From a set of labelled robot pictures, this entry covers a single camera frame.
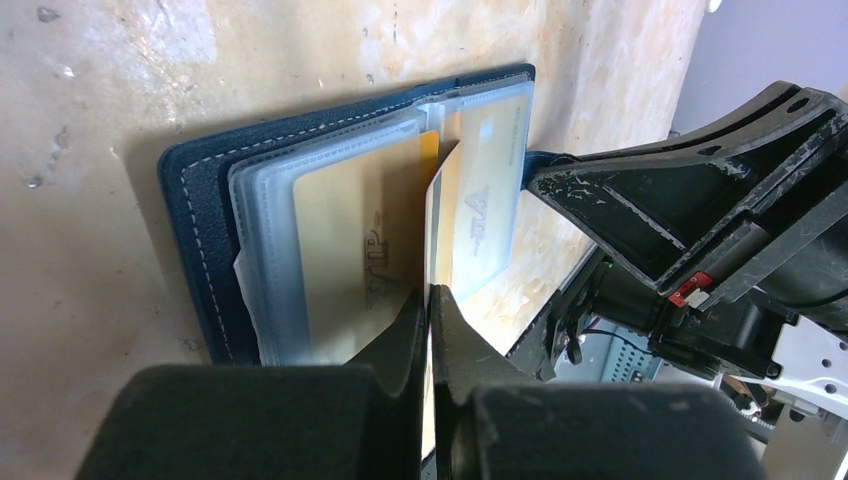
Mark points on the dark blue card holder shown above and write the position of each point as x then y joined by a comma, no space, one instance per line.
230,200

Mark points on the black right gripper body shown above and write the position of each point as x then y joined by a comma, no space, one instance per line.
759,336

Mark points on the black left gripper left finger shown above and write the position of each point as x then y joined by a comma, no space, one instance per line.
358,420

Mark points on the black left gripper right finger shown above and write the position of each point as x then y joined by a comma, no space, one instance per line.
493,421

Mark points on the gold striped credit card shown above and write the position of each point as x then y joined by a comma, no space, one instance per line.
361,236

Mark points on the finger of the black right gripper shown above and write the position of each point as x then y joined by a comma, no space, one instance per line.
733,200

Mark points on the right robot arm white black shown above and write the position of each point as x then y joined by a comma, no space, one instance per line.
817,389

